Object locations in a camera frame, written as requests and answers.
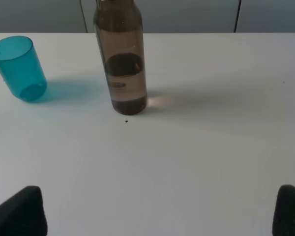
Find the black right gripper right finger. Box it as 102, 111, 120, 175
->
272, 185, 295, 236

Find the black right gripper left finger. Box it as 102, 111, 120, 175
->
0, 186, 48, 236

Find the teal translucent plastic cup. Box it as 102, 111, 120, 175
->
0, 35, 47, 102

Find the brown translucent plastic bottle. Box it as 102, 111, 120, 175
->
93, 0, 148, 116

